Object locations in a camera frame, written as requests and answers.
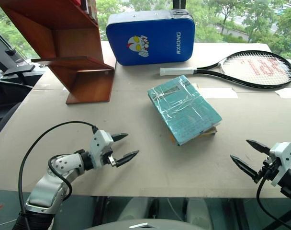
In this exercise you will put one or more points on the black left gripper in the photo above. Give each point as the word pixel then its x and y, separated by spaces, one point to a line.
pixel 106 155

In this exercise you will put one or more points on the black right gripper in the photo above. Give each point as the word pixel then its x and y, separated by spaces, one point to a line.
pixel 268 169

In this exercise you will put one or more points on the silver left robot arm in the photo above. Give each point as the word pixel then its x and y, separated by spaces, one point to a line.
pixel 64 165

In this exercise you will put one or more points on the teal plastic-wrapped book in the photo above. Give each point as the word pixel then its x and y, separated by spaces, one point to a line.
pixel 183 107

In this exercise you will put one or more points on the brown wooden bookshelf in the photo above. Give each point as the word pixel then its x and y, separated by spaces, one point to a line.
pixel 83 79

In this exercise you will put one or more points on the grey robot torso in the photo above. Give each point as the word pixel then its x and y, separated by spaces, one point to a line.
pixel 148 224

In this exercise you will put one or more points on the black white tennis racket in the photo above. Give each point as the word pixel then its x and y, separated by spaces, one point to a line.
pixel 176 71

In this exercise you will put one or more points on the blue cartoon kick pad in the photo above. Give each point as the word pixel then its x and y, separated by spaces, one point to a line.
pixel 160 36

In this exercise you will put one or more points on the black chair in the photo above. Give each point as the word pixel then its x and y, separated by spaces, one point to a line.
pixel 6 103

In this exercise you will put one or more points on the black metal stand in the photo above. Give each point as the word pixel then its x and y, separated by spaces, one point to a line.
pixel 14 65

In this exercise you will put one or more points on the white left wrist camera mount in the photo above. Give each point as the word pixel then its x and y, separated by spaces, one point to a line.
pixel 100 143

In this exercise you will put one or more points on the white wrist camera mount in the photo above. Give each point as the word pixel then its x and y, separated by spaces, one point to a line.
pixel 100 143
pixel 282 155

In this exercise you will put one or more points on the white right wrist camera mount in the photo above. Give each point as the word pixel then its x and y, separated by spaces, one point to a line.
pixel 282 155

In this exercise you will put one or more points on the black vertical post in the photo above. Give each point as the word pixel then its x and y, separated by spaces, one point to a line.
pixel 179 4

